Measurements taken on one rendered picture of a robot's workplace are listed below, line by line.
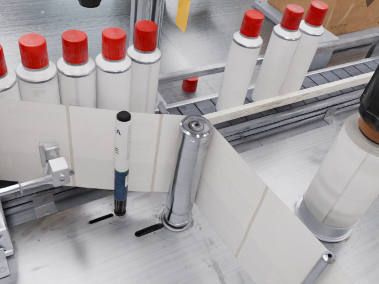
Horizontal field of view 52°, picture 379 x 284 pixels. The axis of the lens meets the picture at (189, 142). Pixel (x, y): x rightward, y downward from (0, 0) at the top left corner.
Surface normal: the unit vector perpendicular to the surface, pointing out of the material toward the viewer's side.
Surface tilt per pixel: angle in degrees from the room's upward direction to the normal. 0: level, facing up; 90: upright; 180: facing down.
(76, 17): 0
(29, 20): 0
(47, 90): 90
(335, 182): 87
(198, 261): 0
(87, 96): 90
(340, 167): 91
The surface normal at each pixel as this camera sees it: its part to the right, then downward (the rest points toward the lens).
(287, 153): 0.15, -0.71
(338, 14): 0.52, 0.65
